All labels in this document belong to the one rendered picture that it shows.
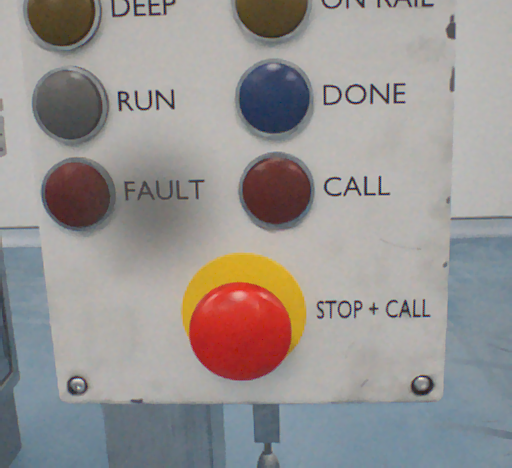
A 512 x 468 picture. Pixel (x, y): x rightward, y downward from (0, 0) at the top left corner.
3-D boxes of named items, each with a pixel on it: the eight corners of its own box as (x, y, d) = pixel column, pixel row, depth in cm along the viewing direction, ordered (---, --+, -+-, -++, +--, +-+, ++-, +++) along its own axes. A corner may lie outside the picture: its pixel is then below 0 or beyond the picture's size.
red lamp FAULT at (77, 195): (110, 230, 28) (105, 162, 27) (44, 231, 28) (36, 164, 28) (115, 225, 29) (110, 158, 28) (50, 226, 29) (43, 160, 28)
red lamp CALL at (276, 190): (312, 227, 28) (311, 157, 27) (241, 228, 28) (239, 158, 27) (312, 221, 28) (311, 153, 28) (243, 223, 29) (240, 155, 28)
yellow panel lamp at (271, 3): (309, 37, 26) (308, -40, 25) (234, 40, 26) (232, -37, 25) (309, 37, 27) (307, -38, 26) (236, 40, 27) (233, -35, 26)
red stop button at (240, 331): (292, 389, 27) (290, 291, 26) (189, 389, 27) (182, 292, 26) (292, 340, 31) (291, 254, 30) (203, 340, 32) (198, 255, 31)
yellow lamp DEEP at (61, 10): (96, 45, 26) (90, -31, 26) (25, 49, 27) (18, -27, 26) (101, 45, 27) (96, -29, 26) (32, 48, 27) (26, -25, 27)
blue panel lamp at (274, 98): (311, 135, 27) (310, 61, 26) (238, 137, 27) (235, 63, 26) (310, 132, 28) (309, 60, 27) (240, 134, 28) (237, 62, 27)
